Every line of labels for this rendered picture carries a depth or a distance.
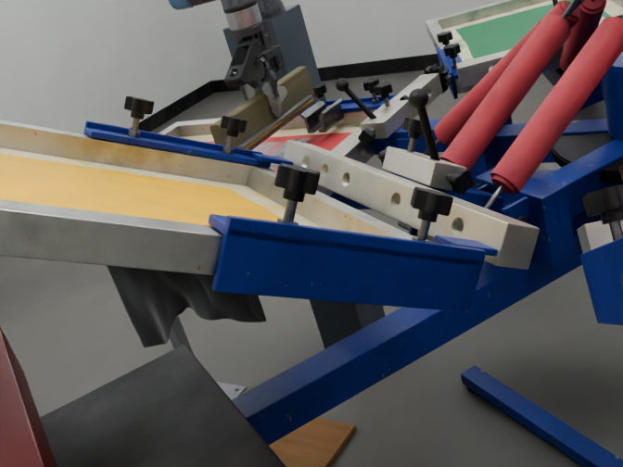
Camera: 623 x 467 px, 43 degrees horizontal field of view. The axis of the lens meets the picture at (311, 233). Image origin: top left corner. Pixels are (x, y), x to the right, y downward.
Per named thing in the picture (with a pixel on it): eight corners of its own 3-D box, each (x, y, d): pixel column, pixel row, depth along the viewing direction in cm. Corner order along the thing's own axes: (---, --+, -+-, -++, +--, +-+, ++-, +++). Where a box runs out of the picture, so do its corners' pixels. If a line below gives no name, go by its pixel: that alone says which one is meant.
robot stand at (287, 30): (346, 321, 303) (252, 12, 253) (387, 324, 293) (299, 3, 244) (324, 350, 289) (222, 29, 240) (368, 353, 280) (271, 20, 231)
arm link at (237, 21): (244, 10, 169) (215, 16, 174) (250, 31, 171) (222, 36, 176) (263, 0, 175) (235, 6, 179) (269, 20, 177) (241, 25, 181)
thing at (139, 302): (143, 348, 218) (83, 213, 200) (152, 340, 220) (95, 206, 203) (275, 369, 191) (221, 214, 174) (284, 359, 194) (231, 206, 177)
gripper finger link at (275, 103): (298, 107, 184) (282, 70, 181) (285, 117, 180) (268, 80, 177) (288, 110, 186) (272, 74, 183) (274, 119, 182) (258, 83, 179)
